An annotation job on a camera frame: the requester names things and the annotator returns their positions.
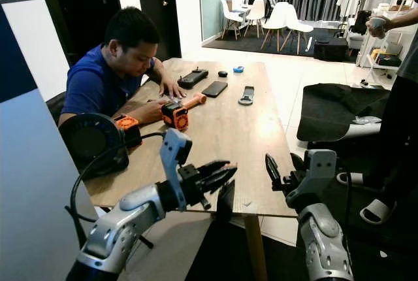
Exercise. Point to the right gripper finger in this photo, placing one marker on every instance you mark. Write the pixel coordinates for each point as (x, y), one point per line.
(299, 165)
(276, 171)

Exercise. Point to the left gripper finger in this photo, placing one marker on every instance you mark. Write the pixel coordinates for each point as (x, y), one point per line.
(214, 166)
(222, 177)

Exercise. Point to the orange black power tool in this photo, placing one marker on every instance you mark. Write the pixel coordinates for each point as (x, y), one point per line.
(175, 116)

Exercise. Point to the grey white cup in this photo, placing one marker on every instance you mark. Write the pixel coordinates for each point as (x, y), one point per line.
(376, 19)

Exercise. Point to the seated man's right hand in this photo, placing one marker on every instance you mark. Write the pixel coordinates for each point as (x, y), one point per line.
(157, 110)

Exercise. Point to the seated man's left hand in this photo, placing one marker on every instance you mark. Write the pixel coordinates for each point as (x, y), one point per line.
(172, 88)

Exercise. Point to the standing person's hand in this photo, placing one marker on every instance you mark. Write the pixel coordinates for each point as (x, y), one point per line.
(377, 31)

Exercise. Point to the light wooden table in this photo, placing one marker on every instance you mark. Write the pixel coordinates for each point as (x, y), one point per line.
(225, 137)

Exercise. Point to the black smartphone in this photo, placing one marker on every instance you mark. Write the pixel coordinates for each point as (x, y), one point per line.
(214, 89)

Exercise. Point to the white chair seat shell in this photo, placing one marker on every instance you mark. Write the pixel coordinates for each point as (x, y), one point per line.
(366, 124)

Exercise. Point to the orange black battery pack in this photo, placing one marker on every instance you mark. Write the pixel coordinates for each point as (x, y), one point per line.
(127, 124)

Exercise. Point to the black handheld controller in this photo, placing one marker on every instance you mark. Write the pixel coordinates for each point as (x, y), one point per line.
(192, 78)

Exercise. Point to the small black round object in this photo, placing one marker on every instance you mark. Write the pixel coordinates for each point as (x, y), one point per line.
(223, 74)

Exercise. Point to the small blue round object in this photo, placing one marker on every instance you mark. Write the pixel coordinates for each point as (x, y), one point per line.
(238, 68)

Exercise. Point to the standing person black trousers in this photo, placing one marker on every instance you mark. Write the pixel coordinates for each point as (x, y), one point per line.
(401, 124)

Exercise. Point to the black floor box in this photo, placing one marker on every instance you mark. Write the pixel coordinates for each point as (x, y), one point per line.
(331, 49)

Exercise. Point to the seated man in blue shirt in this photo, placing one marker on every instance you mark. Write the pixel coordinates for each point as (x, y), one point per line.
(95, 85)

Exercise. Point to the blue and white partition board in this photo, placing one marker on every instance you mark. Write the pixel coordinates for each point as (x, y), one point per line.
(32, 163)

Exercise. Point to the white shelf rack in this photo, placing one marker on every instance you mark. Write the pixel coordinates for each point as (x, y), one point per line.
(395, 42)

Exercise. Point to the black bag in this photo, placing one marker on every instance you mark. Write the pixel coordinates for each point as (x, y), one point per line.
(361, 21)

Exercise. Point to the black door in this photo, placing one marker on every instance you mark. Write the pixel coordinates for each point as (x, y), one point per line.
(157, 0)

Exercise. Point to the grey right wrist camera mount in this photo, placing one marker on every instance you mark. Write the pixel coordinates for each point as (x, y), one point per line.
(320, 166)

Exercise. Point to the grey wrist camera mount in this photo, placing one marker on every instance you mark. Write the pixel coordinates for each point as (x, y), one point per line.
(175, 153)
(320, 166)

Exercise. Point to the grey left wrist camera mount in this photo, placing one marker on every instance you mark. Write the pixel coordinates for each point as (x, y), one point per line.
(175, 153)

